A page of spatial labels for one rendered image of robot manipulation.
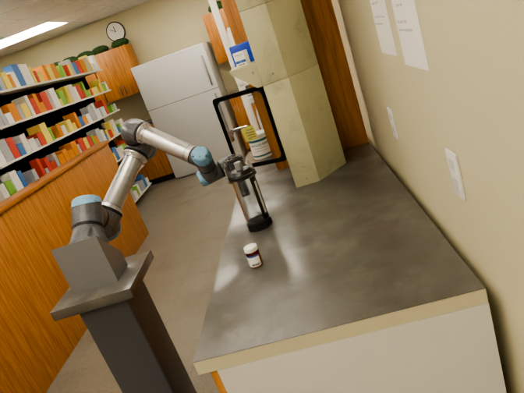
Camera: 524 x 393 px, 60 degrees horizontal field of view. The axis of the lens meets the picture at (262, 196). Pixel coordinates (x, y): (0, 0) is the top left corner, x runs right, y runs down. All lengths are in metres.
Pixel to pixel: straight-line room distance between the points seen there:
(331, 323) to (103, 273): 1.00
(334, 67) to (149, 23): 5.68
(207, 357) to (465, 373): 0.62
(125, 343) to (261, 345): 0.90
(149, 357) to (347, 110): 1.46
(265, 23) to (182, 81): 5.12
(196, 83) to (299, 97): 5.05
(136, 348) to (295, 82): 1.25
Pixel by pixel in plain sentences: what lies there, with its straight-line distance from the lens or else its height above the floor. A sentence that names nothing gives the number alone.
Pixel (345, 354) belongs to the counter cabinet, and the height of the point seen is 0.86.
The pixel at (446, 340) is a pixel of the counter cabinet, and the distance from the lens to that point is 1.19.
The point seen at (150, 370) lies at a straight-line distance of 2.00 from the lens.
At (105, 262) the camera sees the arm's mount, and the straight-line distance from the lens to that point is 1.81.
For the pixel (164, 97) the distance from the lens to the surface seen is 7.09.
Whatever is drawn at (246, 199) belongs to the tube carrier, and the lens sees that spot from 1.68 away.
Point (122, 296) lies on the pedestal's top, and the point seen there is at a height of 0.92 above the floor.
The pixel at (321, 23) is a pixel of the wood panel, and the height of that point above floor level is 1.56.
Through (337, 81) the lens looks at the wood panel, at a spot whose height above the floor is 1.28.
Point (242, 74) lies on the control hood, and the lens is 1.95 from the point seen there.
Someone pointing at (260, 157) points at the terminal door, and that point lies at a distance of 2.38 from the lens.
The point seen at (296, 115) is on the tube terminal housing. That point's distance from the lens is 1.96.
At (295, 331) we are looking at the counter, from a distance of 1.14.
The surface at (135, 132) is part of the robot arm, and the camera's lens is 2.02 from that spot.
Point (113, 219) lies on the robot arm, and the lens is 2.03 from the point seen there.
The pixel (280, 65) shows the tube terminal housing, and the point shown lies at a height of 1.47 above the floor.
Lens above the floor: 1.59
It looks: 18 degrees down
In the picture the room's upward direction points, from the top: 20 degrees counter-clockwise
